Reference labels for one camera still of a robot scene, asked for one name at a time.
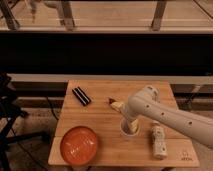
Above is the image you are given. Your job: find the wooden table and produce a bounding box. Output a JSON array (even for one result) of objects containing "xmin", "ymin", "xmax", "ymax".
[{"xmin": 48, "ymin": 80, "xmax": 199, "ymax": 167}]

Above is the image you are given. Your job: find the black cable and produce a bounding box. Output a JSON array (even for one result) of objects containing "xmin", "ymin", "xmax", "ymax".
[{"xmin": 44, "ymin": 96, "xmax": 60, "ymax": 121}]

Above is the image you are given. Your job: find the black rectangular box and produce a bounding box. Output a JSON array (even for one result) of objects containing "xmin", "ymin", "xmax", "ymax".
[{"xmin": 72, "ymin": 87, "xmax": 91, "ymax": 106}]

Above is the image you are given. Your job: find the black tripod stand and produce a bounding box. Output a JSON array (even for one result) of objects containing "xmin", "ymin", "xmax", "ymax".
[{"xmin": 0, "ymin": 72, "xmax": 50, "ymax": 171}]

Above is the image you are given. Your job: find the red chili pepper toy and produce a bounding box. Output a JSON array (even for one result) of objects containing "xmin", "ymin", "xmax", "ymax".
[{"xmin": 108, "ymin": 98, "xmax": 116, "ymax": 104}]

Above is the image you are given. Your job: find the orange plate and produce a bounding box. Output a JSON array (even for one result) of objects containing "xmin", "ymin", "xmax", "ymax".
[{"xmin": 60, "ymin": 126, "xmax": 98, "ymax": 166}]

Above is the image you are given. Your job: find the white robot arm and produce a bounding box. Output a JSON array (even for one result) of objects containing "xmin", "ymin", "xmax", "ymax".
[{"xmin": 109, "ymin": 85, "xmax": 213, "ymax": 149}]

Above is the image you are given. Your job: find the white plastic bottle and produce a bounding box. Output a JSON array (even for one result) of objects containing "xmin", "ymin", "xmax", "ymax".
[{"xmin": 151, "ymin": 122, "xmax": 167, "ymax": 160}]

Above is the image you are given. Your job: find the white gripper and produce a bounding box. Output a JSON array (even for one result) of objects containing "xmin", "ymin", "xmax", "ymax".
[{"xmin": 110, "ymin": 102, "xmax": 139, "ymax": 133}]

